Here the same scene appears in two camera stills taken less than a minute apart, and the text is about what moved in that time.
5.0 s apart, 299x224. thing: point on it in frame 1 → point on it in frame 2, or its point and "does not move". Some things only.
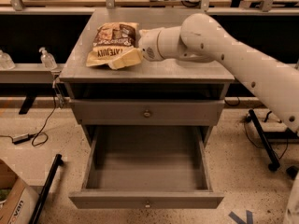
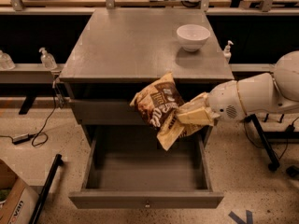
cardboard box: (18, 200) does not move
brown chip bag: (110, 40) → (156, 105)
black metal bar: (35, 217) does not move
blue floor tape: (240, 220) does not move
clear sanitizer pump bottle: (48, 59) does not move
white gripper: (149, 45) → (223, 101)
